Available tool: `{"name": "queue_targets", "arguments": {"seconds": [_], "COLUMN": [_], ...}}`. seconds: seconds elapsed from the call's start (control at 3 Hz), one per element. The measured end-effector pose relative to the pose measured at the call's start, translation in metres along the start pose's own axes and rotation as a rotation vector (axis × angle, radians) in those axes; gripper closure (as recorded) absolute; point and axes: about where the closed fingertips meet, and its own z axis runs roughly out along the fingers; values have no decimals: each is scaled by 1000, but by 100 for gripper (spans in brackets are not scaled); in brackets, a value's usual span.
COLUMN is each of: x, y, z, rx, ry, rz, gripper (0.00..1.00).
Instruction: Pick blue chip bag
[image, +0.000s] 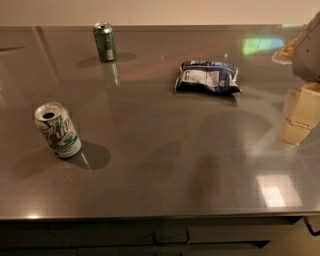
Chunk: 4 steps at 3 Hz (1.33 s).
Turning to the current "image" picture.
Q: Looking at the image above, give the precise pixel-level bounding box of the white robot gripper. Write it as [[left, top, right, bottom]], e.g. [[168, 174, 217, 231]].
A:
[[271, 11, 320, 146]]

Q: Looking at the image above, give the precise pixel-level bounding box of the green soda can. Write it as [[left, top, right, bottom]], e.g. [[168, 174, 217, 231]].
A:
[[93, 22, 116, 62]]

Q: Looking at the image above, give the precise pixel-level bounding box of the white 7up soda can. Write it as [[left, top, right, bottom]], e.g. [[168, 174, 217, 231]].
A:
[[34, 102, 82, 158]]

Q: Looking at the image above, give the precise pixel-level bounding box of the blue chip bag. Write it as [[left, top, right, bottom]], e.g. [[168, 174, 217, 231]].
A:
[[175, 60, 241, 95]]

